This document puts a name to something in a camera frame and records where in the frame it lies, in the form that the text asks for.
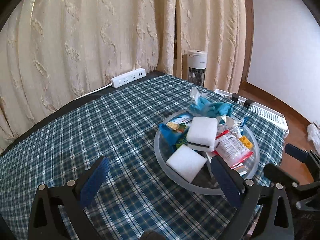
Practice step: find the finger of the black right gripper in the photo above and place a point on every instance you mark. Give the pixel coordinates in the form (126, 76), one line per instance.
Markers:
(276, 175)
(297, 153)

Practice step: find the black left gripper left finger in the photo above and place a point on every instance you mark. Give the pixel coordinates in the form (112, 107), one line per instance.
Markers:
(45, 218)

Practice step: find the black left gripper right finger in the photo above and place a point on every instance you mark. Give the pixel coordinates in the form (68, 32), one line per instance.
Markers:
(275, 220)

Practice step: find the orange yellow toy brick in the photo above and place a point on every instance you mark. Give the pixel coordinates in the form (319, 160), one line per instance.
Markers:
(246, 142)

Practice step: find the red white snack packet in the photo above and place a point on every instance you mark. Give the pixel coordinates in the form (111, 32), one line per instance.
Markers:
(231, 149)

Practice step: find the green blue toy brick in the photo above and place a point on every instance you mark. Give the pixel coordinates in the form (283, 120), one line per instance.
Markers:
(181, 141)

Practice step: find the light blue cloth pouch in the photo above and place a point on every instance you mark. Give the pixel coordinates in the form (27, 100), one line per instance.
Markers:
(200, 105)

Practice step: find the white medicine box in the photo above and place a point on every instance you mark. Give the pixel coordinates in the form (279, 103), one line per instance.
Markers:
(240, 168)

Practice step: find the white tissue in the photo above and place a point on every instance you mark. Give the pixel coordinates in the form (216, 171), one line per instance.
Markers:
(232, 125)

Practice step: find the white plastic bag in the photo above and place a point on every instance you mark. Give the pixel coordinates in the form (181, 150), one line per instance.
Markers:
(313, 135)

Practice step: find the white floor heater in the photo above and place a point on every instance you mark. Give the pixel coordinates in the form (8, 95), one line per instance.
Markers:
(265, 112)

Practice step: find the blue plaid bed cloth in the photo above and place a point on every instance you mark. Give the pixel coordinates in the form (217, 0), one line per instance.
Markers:
(137, 195)

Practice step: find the clear plastic round tray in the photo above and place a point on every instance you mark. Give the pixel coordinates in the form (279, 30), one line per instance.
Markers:
(204, 182)

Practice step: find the white air purifier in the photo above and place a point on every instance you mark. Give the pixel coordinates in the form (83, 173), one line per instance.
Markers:
(194, 64)

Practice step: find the black mattress edge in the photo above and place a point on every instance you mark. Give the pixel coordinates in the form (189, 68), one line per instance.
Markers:
(76, 104)

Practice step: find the white power strip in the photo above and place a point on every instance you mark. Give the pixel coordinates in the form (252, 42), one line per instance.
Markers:
(128, 77)

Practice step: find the beige patterned curtain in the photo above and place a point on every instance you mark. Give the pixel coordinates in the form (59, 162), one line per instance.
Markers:
(54, 51)

